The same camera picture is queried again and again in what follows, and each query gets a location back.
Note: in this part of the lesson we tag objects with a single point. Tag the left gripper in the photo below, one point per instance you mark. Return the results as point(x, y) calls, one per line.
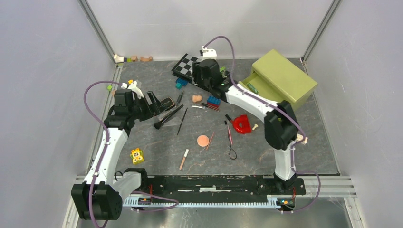
point(158, 107)

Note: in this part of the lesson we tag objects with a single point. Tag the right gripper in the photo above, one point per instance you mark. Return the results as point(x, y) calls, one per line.
point(196, 72)

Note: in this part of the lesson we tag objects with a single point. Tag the black square compact case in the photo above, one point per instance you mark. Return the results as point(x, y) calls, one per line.
point(167, 104)

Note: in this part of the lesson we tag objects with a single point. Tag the grey concealer stick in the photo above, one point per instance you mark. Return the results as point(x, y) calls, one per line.
point(179, 99)

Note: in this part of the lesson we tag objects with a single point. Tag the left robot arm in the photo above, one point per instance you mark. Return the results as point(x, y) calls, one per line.
point(100, 196)

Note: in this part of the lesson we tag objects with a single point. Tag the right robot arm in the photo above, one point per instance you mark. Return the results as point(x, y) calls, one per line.
point(280, 125)

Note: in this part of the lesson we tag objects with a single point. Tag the large black powder brush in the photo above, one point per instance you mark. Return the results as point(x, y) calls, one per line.
point(159, 124)

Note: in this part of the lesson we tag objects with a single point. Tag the clear plastic wrapper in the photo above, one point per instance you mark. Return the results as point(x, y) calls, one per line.
point(172, 121)

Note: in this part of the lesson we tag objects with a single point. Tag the black white chessboard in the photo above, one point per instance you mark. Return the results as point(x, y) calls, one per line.
point(183, 68)

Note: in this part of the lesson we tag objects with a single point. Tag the blue red toy brick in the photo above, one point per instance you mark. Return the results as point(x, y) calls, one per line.
point(213, 101)

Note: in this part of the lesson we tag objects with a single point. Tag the dark red lip gloss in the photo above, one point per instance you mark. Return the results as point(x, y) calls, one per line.
point(210, 107)

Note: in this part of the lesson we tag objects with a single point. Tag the teal toy block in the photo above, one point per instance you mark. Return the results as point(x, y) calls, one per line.
point(178, 86)

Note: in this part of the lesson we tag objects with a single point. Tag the wooden blocks in corner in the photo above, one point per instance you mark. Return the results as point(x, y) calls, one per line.
point(119, 59)

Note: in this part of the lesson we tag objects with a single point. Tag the yellow number toy block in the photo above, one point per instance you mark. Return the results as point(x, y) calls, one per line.
point(137, 156)

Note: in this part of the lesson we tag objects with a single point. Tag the round peach powder puff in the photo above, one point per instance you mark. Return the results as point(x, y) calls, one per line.
point(203, 141)

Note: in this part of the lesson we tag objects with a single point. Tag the red toy magnet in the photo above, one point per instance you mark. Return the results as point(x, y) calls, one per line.
point(241, 124)

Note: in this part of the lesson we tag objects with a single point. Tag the thin pink lip pencil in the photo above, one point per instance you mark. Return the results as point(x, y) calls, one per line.
point(210, 140)

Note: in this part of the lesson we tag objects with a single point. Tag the green drawer cabinet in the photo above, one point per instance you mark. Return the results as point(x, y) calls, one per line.
point(277, 79)

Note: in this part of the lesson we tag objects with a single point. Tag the cream toy brick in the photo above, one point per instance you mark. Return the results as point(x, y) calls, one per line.
point(301, 139)

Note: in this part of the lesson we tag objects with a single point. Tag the black wire loop tool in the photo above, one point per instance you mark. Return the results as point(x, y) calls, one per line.
point(232, 153)

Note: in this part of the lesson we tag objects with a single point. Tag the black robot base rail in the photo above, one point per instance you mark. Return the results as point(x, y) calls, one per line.
point(219, 188)

